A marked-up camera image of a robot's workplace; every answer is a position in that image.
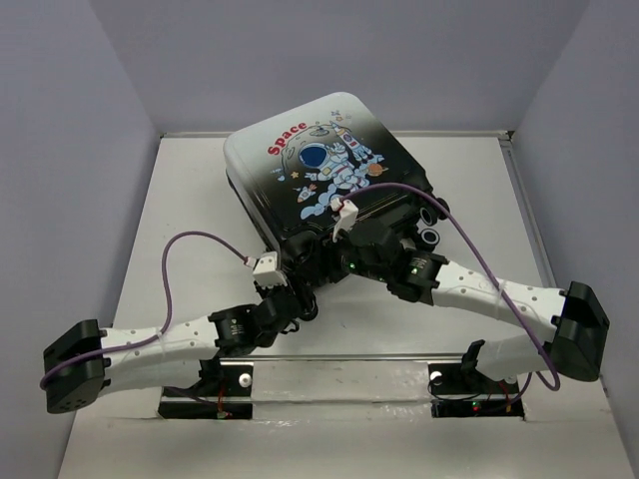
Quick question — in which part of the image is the black and white suitcase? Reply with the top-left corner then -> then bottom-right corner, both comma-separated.
223,92 -> 442,287

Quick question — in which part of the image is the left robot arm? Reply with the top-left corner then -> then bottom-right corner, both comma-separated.
40,284 -> 319,414

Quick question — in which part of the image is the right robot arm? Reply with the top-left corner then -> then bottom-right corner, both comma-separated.
334,220 -> 610,391

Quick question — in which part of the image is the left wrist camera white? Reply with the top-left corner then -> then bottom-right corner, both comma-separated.
244,251 -> 288,288

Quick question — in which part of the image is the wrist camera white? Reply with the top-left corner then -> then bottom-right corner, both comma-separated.
329,197 -> 358,243
244,251 -> 288,288

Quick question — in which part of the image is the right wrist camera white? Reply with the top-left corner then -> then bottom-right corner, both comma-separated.
329,197 -> 358,243

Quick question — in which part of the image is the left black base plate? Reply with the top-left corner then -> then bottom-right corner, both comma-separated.
158,361 -> 254,421

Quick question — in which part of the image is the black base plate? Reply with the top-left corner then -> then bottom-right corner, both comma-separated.
158,361 -> 254,421
427,362 -> 525,419

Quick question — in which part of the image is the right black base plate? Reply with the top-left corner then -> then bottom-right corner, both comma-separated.
427,362 -> 525,419

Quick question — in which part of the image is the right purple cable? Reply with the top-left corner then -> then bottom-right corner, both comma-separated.
338,182 -> 561,391

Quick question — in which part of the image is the purple cable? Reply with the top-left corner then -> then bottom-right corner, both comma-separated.
338,182 -> 561,391
39,230 -> 251,390

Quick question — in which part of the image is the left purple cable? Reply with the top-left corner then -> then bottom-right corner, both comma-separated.
39,230 -> 251,390

